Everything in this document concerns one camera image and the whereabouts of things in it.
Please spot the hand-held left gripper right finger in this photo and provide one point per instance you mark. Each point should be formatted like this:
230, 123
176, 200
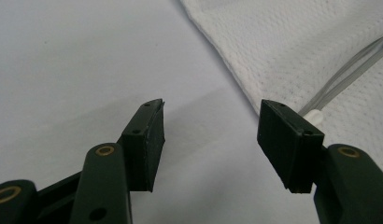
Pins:
289, 146

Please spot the white textured cloth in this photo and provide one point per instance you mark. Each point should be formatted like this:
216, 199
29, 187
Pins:
292, 46

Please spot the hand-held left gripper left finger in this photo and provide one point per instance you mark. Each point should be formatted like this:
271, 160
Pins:
146, 146

